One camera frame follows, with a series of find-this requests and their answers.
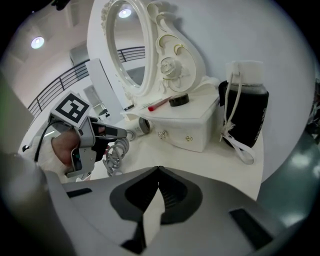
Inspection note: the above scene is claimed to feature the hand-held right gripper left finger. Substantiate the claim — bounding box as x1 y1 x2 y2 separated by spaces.
46 166 160 256

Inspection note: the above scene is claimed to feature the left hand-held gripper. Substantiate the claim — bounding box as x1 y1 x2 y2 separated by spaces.
48 90 128 179

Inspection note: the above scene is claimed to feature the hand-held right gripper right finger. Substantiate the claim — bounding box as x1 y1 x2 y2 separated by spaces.
146 166 293 256

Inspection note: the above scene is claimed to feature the white hair dryer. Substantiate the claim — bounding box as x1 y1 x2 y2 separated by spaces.
101 116 153 178

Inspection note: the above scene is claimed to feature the person's left forearm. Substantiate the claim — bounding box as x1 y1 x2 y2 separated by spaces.
21 134 70 185

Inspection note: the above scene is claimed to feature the white vanity dressing table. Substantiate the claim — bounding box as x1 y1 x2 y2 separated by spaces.
87 92 266 202

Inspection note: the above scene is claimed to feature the person's left hand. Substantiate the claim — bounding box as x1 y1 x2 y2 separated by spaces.
51 129 81 166

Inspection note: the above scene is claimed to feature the black round tin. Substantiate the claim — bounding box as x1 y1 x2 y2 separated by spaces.
168 92 190 108

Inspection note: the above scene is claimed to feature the black balcony railing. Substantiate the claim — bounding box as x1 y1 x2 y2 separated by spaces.
26 58 91 119

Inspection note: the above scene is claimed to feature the bottle with black sleeve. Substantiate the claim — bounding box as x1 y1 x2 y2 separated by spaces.
217 60 270 165

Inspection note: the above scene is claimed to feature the round ceiling lamp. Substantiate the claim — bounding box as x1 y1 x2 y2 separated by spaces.
30 36 46 50

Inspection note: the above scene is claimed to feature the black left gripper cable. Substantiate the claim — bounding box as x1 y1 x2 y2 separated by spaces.
33 119 76 163

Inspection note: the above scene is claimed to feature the oval mirror with carved frame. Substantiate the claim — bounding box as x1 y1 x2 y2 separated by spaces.
99 0 221 101

